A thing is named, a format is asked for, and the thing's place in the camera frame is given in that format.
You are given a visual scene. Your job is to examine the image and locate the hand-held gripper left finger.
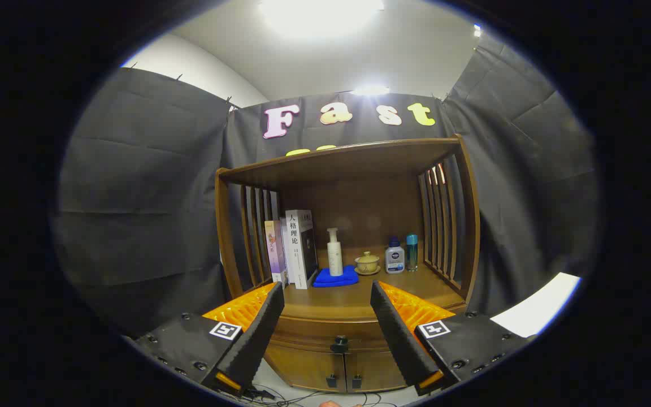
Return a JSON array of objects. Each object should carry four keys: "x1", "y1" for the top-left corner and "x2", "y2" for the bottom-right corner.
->
[{"x1": 132, "y1": 282, "x2": 285, "y2": 395}]

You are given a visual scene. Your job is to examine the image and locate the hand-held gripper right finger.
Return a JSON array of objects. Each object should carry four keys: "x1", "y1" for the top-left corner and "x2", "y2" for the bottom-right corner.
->
[{"x1": 370, "y1": 280, "x2": 536, "y2": 396}]

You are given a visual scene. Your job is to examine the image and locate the wooden drawer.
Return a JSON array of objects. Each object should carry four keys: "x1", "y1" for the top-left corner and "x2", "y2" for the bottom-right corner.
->
[{"x1": 265, "y1": 314, "x2": 400, "y2": 356}]

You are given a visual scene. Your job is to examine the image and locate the wooden cabinet door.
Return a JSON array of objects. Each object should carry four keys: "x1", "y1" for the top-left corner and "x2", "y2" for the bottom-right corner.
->
[
  {"x1": 266, "y1": 342, "x2": 346, "y2": 392},
  {"x1": 345, "y1": 348, "x2": 411, "y2": 393}
]

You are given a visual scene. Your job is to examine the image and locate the wooden countertop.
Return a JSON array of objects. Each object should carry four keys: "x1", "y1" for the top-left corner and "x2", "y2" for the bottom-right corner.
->
[{"x1": 241, "y1": 261, "x2": 468, "y2": 324}]

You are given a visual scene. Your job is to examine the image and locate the wooden cabinet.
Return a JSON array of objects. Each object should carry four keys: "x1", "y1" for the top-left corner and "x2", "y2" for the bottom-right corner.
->
[{"x1": 214, "y1": 134, "x2": 481, "y2": 395}]

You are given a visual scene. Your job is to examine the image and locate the white lotion bottle blue cap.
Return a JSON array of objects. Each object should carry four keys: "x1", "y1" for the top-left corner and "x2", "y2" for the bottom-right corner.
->
[{"x1": 385, "y1": 236, "x2": 405, "y2": 274}]

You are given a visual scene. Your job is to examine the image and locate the yellow lidded tea cup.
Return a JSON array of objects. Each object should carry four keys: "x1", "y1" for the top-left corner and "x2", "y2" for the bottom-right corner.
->
[{"x1": 354, "y1": 251, "x2": 381, "y2": 276}]

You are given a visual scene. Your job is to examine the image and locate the blue folded cloth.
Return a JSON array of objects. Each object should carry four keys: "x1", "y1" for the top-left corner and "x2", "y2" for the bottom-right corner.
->
[{"x1": 313, "y1": 265, "x2": 360, "y2": 288}]

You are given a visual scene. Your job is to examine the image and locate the purple book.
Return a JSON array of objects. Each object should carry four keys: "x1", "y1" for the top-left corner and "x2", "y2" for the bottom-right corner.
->
[{"x1": 264, "y1": 220, "x2": 288, "y2": 286}]

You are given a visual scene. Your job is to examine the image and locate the white and black book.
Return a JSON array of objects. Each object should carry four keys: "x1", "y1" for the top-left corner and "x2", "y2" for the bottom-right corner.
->
[{"x1": 285, "y1": 209, "x2": 319, "y2": 290}]

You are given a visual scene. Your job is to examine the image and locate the thin white book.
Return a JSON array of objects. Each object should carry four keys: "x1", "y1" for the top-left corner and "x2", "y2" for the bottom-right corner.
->
[{"x1": 279, "y1": 217, "x2": 293, "y2": 283}]

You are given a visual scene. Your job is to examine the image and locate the white pump bottle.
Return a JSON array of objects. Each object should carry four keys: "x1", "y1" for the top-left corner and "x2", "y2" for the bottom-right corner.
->
[{"x1": 327, "y1": 227, "x2": 344, "y2": 277}]

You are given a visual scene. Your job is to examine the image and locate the white flat board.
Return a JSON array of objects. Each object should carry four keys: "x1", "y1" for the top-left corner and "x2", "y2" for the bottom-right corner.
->
[{"x1": 489, "y1": 272, "x2": 581, "y2": 339}]

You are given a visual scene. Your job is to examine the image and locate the black backdrop cloth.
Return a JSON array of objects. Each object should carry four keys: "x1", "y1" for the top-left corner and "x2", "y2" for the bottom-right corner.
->
[{"x1": 51, "y1": 31, "x2": 600, "y2": 340}]

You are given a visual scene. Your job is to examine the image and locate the large ceiling light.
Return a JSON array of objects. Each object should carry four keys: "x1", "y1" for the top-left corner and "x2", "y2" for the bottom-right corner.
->
[{"x1": 258, "y1": 0, "x2": 385, "y2": 40}]

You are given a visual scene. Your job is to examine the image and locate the black cables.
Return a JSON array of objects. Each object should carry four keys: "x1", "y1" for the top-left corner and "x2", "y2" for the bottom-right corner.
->
[{"x1": 235, "y1": 384, "x2": 383, "y2": 407}]

